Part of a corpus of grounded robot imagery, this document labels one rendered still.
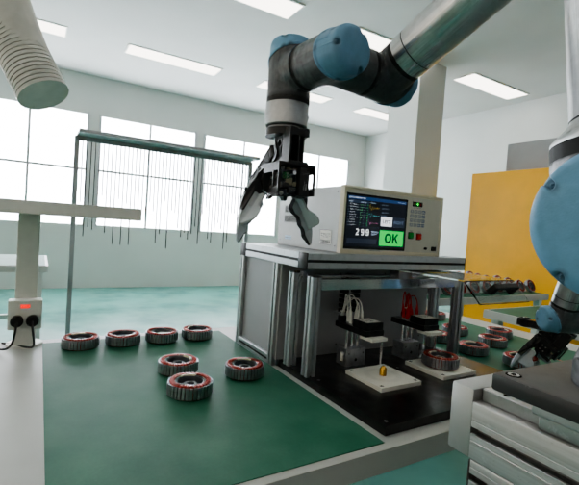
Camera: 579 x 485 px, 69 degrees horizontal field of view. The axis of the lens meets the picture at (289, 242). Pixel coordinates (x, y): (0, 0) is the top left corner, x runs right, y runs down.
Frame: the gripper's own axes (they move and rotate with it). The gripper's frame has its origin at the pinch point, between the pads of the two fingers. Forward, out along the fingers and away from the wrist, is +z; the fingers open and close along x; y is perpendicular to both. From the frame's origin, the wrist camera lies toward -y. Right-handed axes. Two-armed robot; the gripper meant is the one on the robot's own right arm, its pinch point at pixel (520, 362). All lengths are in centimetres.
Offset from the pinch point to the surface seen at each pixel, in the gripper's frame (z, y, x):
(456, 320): -4.0, -18.2, -17.8
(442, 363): -2.7, -3.0, -39.3
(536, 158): -27, -219, 313
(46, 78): -34, -110, -144
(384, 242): -25, -35, -51
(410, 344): 4.3, -17.4, -36.1
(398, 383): -2, 0, -60
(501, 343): 8.2, -15.5, 16.7
